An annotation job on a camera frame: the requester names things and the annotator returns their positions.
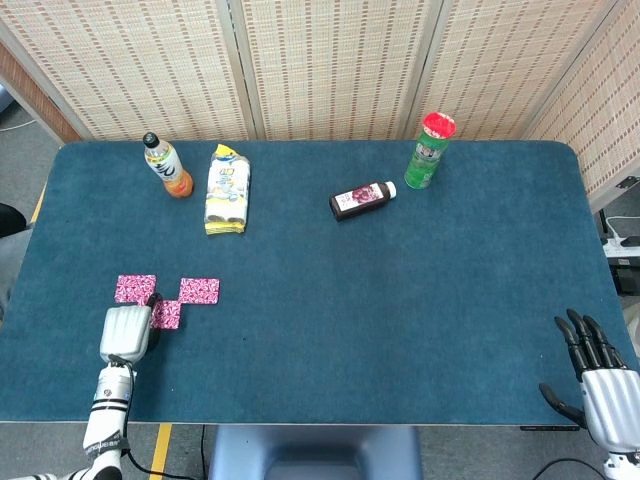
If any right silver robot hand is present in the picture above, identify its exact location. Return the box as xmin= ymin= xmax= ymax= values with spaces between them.
xmin=538 ymin=308 xmax=640 ymax=454

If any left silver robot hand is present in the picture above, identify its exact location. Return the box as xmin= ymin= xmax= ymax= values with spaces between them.
xmin=98 ymin=292 xmax=165 ymax=365

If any black box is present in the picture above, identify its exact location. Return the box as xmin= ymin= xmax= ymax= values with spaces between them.
xmin=613 ymin=263 xmax=640 ymax=296

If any black rounded object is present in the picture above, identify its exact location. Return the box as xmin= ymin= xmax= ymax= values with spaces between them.
xmin=0 ymin=203 xmax=28 ymax=239

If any white power strip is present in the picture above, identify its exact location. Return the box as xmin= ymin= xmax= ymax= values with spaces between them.
xmin=602 ymin=234 xmax=640 ymax=259

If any orange drink bottle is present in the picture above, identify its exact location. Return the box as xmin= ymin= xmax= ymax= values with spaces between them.
xmin=142 ymin=131 xmax=195 ymax=199

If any yellow snack package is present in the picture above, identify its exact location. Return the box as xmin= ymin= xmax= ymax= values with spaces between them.
xmin=203 ymin=143 xmax=252 ymax=237

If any blue felt desk mat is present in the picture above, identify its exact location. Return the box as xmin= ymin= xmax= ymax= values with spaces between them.
xmin=0 ymin=140 xmax=640 ymax=426

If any woven bamboo screen panel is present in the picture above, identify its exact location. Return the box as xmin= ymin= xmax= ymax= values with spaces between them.
xmin=0 ymin=0 xmax=251 ymax=142
xmin=0 ymin=42 xmax=82 ymax=146
xmin=229 ymin=0 xmax=444 ymax=142
xmin=404 ymin=0 xmax=626 ymax=142
xmin=524 ymin=0 xmax=640 ymax=197

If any dark juice bottle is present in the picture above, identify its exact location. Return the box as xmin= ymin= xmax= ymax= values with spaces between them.
xmin=328 ymin=180 xmax=398 ymax=222

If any green chips can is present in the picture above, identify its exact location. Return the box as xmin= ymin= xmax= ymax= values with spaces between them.
xmin=403 ymin=112 xmax=458 ymax=190

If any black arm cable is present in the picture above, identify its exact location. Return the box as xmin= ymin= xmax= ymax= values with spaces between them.
xmin=108 ymin=353 xmax=199 ymax=480

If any black floor cable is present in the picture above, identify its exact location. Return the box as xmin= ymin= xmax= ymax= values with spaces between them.
xmin=529 ymin=457 xmax=607 ymax=480

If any white cable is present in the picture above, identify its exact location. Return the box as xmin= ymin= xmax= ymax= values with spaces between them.
xmin=599 ymin=214 xmax=640 ymax=241

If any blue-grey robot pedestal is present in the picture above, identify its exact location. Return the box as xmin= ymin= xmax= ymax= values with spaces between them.
xmin=207 ymin=424 xmax=424 ymax=480

